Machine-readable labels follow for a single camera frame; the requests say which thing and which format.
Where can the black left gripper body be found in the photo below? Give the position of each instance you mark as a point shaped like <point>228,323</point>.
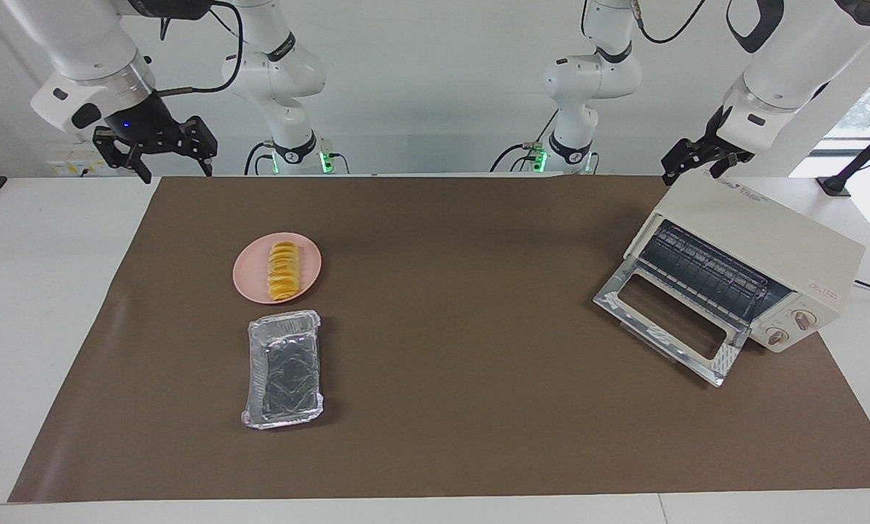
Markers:
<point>718,149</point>

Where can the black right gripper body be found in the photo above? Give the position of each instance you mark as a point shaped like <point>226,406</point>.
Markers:
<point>143,127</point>

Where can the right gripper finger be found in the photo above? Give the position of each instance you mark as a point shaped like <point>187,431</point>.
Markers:
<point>202,142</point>
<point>121,153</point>

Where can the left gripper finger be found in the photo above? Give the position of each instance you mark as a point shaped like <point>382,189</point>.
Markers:
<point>678,160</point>
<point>722,167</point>

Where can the yellow sliced bread loaf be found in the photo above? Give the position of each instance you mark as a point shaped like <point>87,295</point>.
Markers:
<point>283,273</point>

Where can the aluminium foil tray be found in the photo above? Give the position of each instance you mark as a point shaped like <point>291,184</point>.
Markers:
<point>285,371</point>

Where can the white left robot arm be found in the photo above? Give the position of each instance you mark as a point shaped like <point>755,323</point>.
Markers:
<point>799,51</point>

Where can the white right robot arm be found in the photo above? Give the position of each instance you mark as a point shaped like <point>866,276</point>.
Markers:
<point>78,36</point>

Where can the cream toaster oven body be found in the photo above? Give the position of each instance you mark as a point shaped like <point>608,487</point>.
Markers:
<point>784,233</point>

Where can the glass oven door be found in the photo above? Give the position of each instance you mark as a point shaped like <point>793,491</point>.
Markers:
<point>609,298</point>

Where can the large oven knob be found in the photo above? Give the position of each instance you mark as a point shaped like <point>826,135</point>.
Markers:
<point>804,319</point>

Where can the small oven knob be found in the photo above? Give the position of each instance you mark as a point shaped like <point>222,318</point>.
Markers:
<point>777,336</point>

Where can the pink round plate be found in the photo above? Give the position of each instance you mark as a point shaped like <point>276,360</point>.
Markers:
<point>249,273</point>

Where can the brown table mat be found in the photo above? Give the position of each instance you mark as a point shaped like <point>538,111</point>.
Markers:
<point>478,400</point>

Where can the white wall socket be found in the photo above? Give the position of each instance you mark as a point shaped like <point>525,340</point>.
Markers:
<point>67,167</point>

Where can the black camera stand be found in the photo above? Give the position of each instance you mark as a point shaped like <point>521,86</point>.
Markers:
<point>853,164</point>

